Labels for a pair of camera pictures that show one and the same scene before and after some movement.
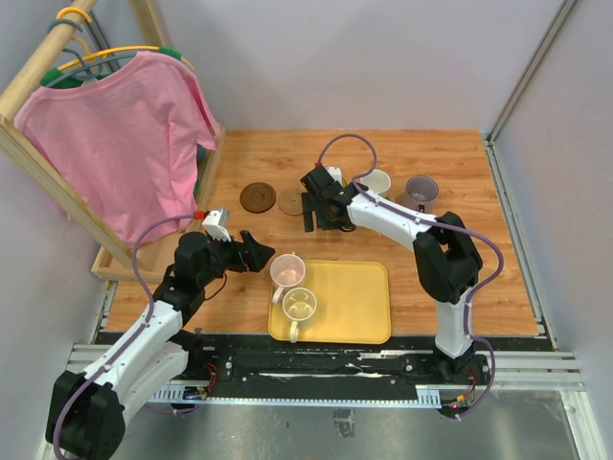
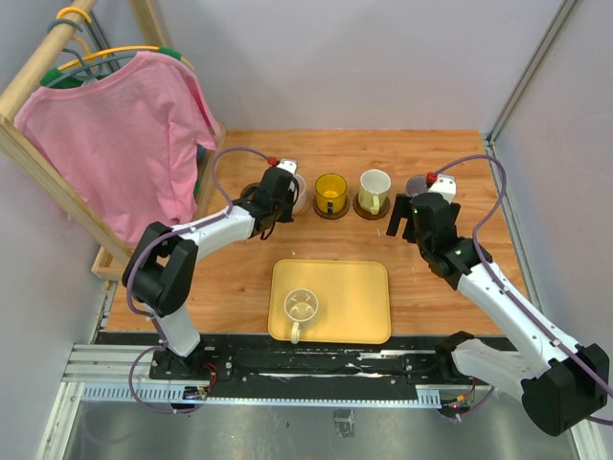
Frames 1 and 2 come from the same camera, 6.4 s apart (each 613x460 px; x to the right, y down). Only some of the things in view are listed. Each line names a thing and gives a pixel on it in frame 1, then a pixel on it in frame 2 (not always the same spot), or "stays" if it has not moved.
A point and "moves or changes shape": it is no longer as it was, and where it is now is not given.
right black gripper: x=309 y=206 to x=402 y=209
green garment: x=55 y=79 stays
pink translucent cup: x=286 y=270 moves or changes shape
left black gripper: x=249 y=256 to x=287 y=216
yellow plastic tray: x=352 y=304 stays
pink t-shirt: x=120 y=149 stays
